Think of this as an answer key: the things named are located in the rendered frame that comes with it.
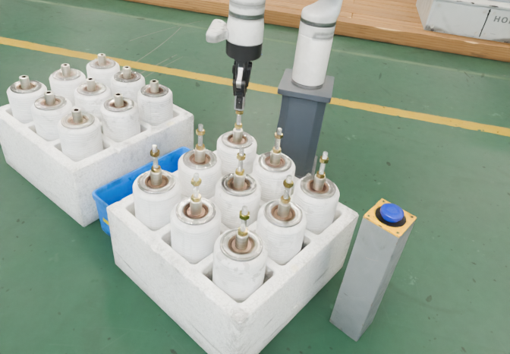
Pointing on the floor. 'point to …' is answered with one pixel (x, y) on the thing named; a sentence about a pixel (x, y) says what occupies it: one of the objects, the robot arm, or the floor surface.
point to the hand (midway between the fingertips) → (240, 100)
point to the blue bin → (121, 188)
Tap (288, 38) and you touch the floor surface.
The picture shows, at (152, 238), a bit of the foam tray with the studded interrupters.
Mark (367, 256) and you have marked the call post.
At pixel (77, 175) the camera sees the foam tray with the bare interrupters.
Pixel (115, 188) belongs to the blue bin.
